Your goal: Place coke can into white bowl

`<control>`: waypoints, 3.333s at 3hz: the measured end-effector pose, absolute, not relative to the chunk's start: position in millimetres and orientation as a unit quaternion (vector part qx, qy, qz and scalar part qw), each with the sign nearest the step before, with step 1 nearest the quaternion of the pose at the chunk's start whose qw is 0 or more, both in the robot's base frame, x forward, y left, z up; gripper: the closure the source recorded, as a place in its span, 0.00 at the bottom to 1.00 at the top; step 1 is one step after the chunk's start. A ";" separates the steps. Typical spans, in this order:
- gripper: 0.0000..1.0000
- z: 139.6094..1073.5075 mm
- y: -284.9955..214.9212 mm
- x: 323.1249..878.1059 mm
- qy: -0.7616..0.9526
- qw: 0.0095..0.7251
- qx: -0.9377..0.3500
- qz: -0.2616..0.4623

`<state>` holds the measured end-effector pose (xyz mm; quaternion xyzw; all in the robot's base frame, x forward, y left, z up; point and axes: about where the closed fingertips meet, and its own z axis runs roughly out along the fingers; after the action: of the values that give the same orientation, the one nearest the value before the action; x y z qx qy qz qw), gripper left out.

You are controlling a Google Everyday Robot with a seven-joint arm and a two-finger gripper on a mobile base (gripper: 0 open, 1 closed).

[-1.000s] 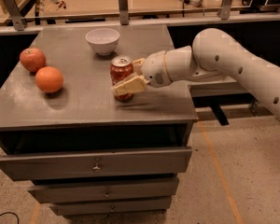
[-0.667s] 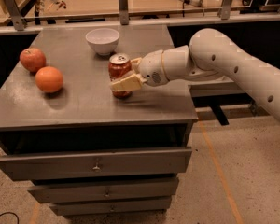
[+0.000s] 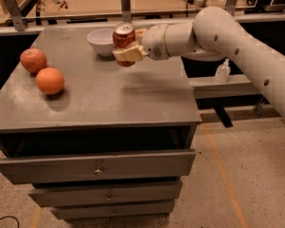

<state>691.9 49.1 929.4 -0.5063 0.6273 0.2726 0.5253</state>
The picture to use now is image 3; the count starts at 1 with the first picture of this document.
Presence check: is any black floor cable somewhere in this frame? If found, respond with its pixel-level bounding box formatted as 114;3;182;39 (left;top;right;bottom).
0;215;20;228

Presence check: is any middle metal bracket post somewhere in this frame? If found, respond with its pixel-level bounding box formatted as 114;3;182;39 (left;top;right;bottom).
121;0;131;23

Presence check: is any grey drawer cabinet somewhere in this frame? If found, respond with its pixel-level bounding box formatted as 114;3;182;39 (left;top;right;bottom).
0;26;202;220

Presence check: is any top grey drawer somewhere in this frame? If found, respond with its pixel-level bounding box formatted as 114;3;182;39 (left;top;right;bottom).
0;150;195;184

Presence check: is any middle grey drawer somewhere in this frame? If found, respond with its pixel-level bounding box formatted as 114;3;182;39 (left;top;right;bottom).
28;180;182;207

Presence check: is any red coke can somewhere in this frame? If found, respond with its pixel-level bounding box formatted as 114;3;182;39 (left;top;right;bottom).
112;22;136;67

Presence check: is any clear sanitizer bottle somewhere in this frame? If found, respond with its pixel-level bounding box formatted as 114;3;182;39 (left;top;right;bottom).
215;58;231;83

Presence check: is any left metal bracket post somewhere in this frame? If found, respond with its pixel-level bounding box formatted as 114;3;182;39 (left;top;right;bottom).
4;0;28;31

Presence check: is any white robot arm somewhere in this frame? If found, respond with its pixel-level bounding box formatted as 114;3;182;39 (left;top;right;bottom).
113;7;285;119

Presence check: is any grey drawer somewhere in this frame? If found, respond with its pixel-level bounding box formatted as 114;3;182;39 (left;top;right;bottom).
28;180;182;207
0;150;195;184
50;199;175;220

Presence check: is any red apple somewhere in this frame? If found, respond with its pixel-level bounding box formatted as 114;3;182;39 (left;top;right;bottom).
20;48;47;74

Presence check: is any orange fruit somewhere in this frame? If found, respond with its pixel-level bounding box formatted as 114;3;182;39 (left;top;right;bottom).
36;67;65;95

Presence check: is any grey metal rail beam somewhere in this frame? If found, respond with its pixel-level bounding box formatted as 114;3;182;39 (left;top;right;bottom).
188;74;259;99

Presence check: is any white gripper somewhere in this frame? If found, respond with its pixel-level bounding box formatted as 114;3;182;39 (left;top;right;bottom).
113;25;165;62

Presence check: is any bottom grey drawer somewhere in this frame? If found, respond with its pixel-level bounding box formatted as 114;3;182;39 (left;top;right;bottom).
50;199;175;220

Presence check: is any white bowl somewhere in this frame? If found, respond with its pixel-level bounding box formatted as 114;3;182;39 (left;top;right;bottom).
87;28;114;56

